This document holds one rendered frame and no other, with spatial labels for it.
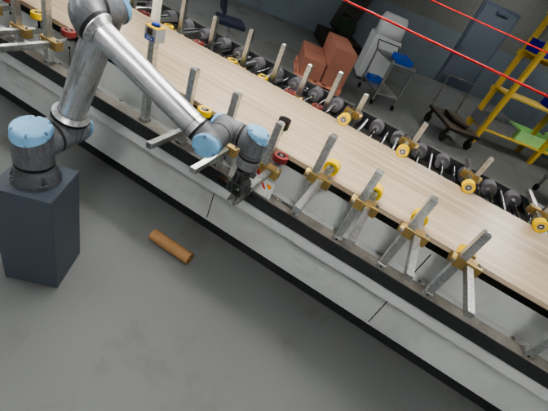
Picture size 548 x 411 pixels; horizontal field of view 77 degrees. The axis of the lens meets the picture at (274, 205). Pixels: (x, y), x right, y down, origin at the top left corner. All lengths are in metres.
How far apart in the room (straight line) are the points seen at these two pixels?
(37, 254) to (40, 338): 0.39
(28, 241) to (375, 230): 1.71
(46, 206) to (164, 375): 0.94
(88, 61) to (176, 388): 1.46
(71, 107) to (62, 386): 1.19
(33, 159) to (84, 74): 0.40
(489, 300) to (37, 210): 2.18
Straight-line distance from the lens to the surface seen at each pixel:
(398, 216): 1.83
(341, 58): 5.89
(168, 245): 2.28
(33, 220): 1.84
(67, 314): 2.07
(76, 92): 1.63
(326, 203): 1.94
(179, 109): 1.20
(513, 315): 2.19
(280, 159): 1.76
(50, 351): 1.99
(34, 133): 1.64
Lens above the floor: 1.76
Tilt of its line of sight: 37 degrees down
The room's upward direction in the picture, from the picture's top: 24 degrees clockwise
